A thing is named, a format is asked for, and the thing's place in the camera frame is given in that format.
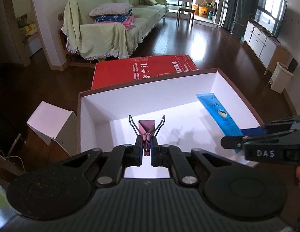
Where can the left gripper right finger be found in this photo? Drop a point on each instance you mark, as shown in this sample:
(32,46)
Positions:
(186,168)

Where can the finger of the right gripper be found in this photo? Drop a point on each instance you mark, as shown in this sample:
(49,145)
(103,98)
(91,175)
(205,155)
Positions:
(233,142)

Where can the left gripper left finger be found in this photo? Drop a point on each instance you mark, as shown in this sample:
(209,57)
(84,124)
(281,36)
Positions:
(103,169)

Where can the blue cream tube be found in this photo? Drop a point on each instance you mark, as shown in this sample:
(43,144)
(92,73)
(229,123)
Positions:
(219,114)

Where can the pink binder clip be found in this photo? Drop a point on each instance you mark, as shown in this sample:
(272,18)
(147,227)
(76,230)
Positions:
(145,131)

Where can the brown white storage box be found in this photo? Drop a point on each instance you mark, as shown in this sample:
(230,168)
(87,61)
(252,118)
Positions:
(103,113)

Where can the white trash bin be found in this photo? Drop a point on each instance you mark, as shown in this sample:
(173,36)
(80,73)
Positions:
(280,78)

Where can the red cardboard mat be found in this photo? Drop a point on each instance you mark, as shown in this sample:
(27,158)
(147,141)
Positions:
(108,73)

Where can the white tv cabinet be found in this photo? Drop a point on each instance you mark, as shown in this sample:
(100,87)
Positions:
(266,48)

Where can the green covered sofa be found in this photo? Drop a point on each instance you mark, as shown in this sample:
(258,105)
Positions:
(92,40)

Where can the yellow bucket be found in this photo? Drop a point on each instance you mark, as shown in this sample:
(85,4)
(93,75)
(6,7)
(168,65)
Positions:
(203,10)

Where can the flat screen television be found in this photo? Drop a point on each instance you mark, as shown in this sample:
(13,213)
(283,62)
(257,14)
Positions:
(270,14)

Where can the pink folded blanket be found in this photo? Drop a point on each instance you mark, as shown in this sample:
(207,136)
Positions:
(129,22)

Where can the blue folded blanket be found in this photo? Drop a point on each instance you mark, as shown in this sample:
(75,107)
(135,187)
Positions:
(113,18)

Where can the wooden chair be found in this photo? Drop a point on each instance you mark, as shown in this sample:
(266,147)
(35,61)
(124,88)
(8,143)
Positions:
(185,6)

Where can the grey white pillow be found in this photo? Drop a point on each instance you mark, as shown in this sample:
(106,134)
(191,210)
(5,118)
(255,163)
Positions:
(111,9)

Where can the green cushion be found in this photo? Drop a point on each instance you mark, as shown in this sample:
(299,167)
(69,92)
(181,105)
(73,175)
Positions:
(148,2)

